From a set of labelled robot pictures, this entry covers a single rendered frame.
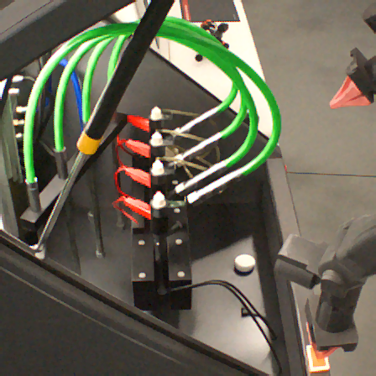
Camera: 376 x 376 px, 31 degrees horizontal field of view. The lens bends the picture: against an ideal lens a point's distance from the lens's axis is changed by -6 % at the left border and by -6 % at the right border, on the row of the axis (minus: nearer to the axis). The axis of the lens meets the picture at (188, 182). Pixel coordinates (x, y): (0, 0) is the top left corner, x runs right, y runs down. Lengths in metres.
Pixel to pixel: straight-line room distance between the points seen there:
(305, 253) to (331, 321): 0.12
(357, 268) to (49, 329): 0.37
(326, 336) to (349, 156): 2.17
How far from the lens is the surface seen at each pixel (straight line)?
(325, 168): 3.04
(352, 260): 0.84
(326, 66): 3.78
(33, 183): 1.10
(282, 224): 1.33
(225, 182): 1.10
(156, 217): 1.13
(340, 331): 1.02
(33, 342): 0.84
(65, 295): 0.76
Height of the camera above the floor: 1.85
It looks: 40 degrees down
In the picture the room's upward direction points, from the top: straight up
